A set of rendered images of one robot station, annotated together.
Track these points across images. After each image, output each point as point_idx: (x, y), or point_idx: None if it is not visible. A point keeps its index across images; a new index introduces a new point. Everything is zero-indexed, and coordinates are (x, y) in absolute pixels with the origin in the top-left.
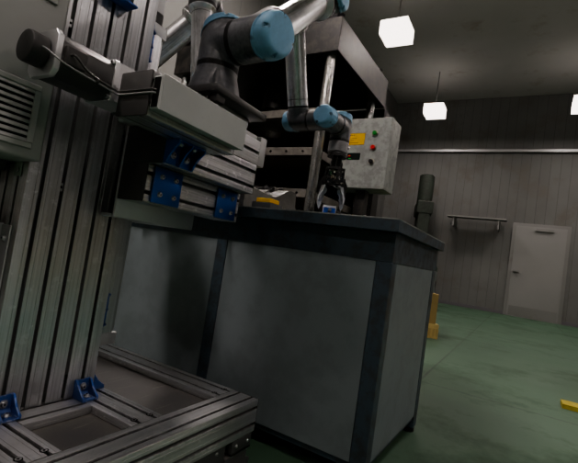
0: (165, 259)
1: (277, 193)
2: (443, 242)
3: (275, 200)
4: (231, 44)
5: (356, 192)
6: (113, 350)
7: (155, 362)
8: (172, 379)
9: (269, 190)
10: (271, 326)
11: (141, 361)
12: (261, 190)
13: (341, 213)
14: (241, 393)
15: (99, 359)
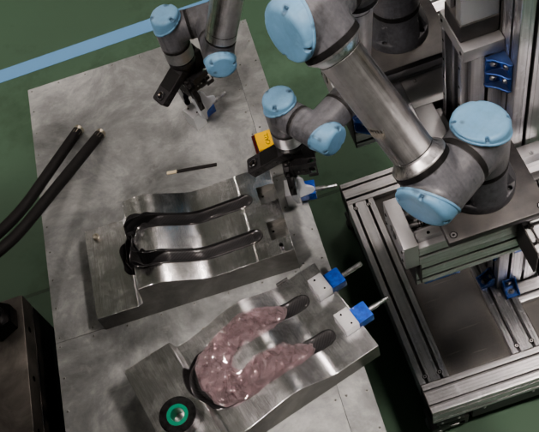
0: None
1: (168, 201)
2: (38, 87)
3: (264, 131)
4: None
5: None
6: (414, 330)
7: (384, 284)
8: (389, 237)
9: (157, 225)
10: None
11: (398, 289)
12: (164, 237)
13: (57, 184)
14: (346, 197)
15: (432, 322)
